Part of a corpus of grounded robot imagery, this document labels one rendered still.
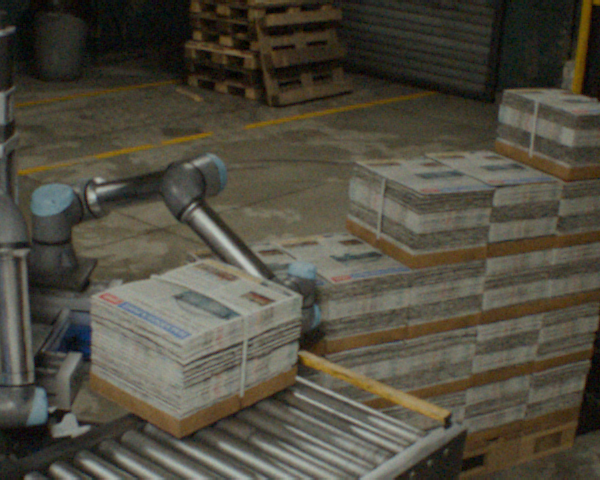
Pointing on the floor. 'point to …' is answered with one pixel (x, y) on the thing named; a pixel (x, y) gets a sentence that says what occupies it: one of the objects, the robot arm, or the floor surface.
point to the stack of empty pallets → (238, 44)
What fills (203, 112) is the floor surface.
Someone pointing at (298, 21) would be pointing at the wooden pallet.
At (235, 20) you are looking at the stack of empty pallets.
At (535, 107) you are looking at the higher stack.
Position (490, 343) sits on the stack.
